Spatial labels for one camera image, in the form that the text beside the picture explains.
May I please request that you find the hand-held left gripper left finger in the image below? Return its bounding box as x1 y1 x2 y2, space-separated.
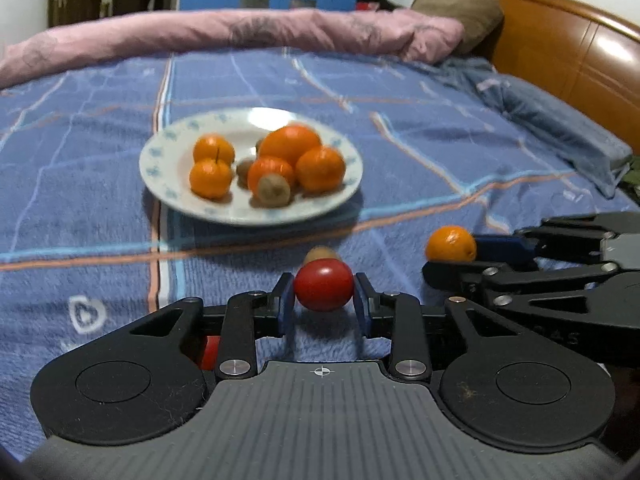
75 273 296 380

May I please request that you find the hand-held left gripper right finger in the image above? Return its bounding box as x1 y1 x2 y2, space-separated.
354 273 571 380

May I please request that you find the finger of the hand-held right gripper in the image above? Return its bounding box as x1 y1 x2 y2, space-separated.
422 259 622 312
472 211 640 264

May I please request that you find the red tomato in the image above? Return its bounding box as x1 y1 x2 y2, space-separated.
196 336 221 371
293 259 355 312

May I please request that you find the small mandarin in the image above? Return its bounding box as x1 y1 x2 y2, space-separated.
425 225 478 264
295 145 347 194
189 158 234 200
247 156 297 196
193 133 236 166

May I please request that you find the large orange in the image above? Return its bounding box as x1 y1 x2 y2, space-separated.
257 124 324 169

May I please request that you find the white floral-rim plate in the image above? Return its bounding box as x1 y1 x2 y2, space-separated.
139 106 364 227

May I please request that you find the blue grey pillow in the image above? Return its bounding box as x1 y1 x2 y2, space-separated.
435 56 634 199

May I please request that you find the green cloth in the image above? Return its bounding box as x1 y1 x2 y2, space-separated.
612 154 640 202

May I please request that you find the wooden headboard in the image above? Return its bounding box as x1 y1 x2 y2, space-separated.
417 0 640 157

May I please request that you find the brown pillow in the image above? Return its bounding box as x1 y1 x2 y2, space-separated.
411 0 505 56

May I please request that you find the blue plaid bed sheet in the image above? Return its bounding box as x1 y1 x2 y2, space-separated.
0 47 640 461

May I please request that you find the pink floral duvet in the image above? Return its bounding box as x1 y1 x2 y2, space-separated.
0 8 466 89

